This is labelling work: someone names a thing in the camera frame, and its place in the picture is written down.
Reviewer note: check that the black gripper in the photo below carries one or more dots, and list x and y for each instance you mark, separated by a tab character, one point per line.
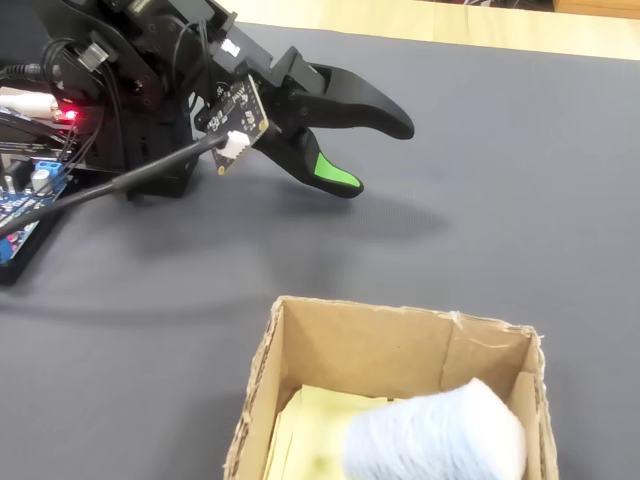
290	107

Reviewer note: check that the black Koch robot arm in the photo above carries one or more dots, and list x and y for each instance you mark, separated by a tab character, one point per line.
150	75

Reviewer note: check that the open cardboard box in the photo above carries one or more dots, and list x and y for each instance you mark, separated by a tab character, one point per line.
370	350

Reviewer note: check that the grey table mat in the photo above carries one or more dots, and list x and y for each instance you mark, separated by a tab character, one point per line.
400	240

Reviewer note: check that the motor driver board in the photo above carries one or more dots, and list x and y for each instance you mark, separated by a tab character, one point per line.
70	115

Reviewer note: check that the yellow paper sheets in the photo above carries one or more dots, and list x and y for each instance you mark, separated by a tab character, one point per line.
305	430

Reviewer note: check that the blue circuit board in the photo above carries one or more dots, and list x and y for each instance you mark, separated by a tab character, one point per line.
20	215

